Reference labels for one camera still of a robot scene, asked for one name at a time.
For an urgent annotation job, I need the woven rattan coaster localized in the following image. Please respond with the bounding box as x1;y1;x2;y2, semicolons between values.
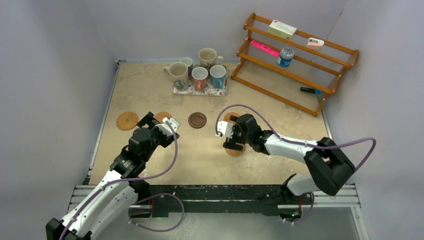
116;111;139;131
224;144;246;157

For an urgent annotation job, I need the light wooden coaster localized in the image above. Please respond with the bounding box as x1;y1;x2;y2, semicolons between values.
154;111;172;124

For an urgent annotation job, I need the orange coaster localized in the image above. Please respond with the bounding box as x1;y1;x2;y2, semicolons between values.
223;112;240;124

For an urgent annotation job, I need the dark wooden coaster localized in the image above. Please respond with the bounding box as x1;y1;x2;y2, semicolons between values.
188;112;207;129

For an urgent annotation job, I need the beige mug with pattern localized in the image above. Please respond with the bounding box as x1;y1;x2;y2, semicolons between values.
163;61;189;91

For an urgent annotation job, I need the tall beige mug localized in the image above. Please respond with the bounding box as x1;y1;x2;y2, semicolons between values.
198;47;225;70

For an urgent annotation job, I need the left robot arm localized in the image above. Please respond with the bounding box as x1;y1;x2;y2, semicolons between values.
45;112;181;240

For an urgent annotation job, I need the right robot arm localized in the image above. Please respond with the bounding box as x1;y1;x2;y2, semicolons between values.
216;114;356;204

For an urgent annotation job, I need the blue mug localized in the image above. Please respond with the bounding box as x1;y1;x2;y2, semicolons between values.
209;65;227;89

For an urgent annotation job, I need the pink mug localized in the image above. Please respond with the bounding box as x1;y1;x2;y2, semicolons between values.
191;66;209;91

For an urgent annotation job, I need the black blue marker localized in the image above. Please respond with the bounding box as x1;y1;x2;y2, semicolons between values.
300;87;322;95

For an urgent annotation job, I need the wooden rack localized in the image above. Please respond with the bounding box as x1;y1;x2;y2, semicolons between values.
230;12;359;117

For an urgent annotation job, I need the small grey mug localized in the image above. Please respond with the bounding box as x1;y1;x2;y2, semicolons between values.
180;57;194;77

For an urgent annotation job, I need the pink highlighter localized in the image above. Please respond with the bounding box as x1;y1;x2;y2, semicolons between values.
250;39;280;57

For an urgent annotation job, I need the blue white jar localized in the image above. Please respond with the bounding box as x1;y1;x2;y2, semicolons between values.
277;47;295;67

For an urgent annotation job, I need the white green box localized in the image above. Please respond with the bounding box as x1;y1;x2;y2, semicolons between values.
267;19;297;41

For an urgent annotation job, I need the pink white tape dispenser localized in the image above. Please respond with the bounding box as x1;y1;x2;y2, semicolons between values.
306;37;325;51

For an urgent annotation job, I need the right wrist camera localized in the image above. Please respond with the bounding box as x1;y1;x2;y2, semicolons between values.
215;121;235;139

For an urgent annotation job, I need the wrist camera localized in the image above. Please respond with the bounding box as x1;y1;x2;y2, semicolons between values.
215;121;235;139
159;117;181;136

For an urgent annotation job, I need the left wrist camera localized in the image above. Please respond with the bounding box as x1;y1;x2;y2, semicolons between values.
159;117;181;136

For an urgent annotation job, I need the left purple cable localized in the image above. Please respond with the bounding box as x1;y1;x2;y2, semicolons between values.
58;120;185;240

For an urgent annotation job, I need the purple cable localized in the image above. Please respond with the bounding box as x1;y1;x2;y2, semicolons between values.
58;120;185;240
215;104;377;226

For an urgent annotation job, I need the black aluminium base frame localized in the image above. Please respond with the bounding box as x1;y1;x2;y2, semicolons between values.
68;184;368;240

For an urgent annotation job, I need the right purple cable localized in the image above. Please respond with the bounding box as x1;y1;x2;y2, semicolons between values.
215;104;377;226

